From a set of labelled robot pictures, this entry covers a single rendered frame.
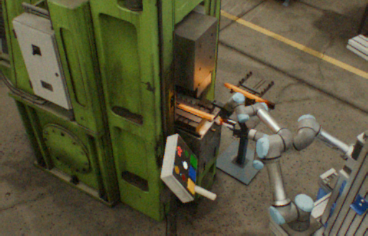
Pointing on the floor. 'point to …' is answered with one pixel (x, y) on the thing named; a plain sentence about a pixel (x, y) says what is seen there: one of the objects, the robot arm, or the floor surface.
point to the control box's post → (173, 211)
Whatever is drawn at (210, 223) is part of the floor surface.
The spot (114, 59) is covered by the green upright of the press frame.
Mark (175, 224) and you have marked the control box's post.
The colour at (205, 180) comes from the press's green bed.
